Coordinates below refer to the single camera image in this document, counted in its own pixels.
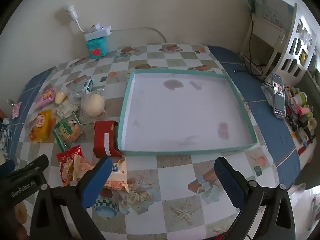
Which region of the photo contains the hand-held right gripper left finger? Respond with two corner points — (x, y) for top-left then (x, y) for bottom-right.
(30, 156), (113, 240)

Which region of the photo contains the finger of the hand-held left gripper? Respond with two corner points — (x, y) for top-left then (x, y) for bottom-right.
(0, 154), (49, 214)
(0, 160), (16, 175)

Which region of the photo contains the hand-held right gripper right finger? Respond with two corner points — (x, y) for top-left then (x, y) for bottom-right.
(214, 156), (297, 240)

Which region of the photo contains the orange and white snack packet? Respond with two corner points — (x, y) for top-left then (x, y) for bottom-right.
(72, 154), (130, 193)

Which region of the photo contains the red snack packet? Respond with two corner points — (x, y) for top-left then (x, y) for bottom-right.
(56, 145), (83, 187)

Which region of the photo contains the red carton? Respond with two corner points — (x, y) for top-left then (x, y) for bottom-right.
(93, 120), (123, 158)

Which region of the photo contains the yellow snack packet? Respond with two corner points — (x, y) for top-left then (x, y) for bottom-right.
(29, 109), (57, 143)

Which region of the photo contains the green biscuit packet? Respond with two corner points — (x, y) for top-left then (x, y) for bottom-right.
(53, 114), (84, 153)

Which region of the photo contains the round bread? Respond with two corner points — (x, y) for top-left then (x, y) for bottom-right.
(81, 92), (105, 117)

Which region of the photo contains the pink snack packet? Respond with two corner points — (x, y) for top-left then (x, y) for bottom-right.
(34, 88), (55, 110)

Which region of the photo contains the clear white wrapper packet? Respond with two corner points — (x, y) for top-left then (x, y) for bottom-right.
(56, 100), (79, 118)

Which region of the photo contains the small pale yellow cake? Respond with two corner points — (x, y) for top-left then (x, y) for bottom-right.
(54, 91), (67, 105)

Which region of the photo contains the teal shallow cardboard box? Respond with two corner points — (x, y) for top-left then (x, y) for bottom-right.
(117, 69), (258, 155)

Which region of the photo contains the teal and silver foil packet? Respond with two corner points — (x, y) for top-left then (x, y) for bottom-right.
(72, 79), (94, 98)

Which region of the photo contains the person's left hand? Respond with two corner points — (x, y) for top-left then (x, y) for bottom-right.
(14, 201), (30, 240)

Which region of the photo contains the checkered printed tablecloth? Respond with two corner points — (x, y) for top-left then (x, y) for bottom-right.
(7, 42), (302, 240)

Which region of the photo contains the small pink sachet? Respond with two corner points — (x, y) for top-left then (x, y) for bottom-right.
(11, 102), (22, 118)

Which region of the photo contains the black smartphone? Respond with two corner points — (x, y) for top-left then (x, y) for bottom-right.
(271, 73), (287, 119)

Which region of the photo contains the white phone stand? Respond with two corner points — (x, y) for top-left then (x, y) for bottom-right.
(261, 81), (274, 105)

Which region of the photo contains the pile of tape rolls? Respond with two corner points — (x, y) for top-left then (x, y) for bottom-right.
(284, 85), (318, 148)

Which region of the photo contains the teal container with red label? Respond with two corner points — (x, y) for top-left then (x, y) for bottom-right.
(86, 36), (107, 59)

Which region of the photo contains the white cutout shelf rack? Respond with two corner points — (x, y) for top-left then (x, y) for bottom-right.
(272, 2), (318, 78)

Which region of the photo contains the white chair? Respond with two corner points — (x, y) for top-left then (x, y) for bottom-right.
(240, 0), (297, 68)

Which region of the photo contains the black cable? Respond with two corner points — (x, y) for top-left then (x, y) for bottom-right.
(234, 7), (273, 85)

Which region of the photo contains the grey power cable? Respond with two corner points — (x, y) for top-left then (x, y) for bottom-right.
(111, 27), (167, 43)

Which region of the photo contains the white plug with cable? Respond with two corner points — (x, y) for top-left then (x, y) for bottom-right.
(64, 3), (87, 33)

